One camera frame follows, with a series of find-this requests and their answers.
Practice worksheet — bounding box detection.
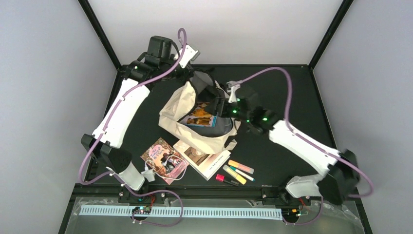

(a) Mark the dog bark reader book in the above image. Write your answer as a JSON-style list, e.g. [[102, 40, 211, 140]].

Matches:
[[180, 102, 217, 127]]

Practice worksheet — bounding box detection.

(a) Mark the beige canvas backpack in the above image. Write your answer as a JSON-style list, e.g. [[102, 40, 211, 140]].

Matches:
[[158, 71, 241, 154]]

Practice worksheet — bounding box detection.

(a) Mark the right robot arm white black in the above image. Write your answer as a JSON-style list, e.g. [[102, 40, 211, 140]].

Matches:
[[205, 97, 361, 205]]

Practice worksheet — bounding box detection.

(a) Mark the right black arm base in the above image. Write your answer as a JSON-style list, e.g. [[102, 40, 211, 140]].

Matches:
[[261, 187, 310, 223]]

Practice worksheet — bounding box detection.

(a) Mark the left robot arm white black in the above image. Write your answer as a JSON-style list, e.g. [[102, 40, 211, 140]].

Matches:
[[78, 29, 197, 191]]

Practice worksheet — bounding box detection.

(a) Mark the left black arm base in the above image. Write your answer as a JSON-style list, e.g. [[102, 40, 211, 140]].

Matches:
[[118, 190, 165, 221]]

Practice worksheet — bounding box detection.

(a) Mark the white teal marker pen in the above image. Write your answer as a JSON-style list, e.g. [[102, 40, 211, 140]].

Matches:
[[230, 166, 255, 182]]

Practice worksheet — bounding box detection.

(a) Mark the orange pastel highlighter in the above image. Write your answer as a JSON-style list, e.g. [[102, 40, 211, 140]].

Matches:
[[228, 160, 254, 174]]

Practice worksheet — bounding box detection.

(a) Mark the thick white coffee book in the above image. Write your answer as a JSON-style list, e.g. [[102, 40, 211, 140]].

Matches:
[[173, 140, 231, 180]]

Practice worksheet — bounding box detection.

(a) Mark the yellow highlighter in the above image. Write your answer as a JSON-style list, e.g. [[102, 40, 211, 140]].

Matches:
[[223, 165, 246, 185]]

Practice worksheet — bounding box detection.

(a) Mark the pink black highlighter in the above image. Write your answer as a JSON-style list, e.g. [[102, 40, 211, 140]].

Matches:
[[215, 174, 239, 187]]

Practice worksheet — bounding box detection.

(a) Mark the pink illustrated picture book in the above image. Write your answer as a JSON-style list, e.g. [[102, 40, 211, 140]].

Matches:
[[141, 137, 188, 185]]

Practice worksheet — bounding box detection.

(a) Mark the black frame post left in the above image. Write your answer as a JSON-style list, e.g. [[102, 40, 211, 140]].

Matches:
[[78, 0, 122, 70]]

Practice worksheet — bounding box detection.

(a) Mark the black frame post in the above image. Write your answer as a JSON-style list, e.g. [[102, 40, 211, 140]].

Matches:
[[78, 0, 122, 70], [308, 0, 354, 70]]

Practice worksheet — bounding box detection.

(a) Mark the white charger with cable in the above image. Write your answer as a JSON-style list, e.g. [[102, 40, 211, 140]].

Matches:
[[142, 155, 188, 184]]

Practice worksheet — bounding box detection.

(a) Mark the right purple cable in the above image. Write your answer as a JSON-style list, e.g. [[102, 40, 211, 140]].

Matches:
[[237, 67, 375, 226]]

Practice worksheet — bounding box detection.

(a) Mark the black frame post right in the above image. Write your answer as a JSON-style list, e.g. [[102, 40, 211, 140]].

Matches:
[[308, 0, 354, 70]]

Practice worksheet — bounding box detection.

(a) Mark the light blue slotted cable duct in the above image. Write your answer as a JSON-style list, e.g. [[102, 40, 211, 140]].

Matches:
[[78, 205, 282, 220]]

